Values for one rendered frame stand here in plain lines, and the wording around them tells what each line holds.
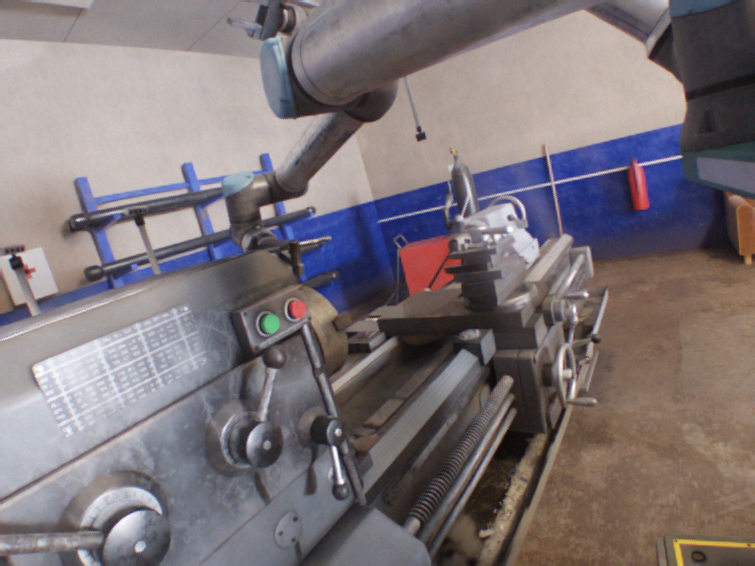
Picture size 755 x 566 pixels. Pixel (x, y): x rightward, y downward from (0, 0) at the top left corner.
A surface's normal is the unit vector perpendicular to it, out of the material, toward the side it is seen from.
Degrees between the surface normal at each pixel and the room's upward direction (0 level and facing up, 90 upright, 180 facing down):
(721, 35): 90
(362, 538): 32
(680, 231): 90
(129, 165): 90
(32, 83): 90
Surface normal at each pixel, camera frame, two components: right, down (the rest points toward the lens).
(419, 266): -0.26, 0.26
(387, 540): 0.19, -0.85
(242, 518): 0.78, -0.10
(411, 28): -0.60, 0.76
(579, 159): -0.57, 0.31
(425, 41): -0.37, 0.92
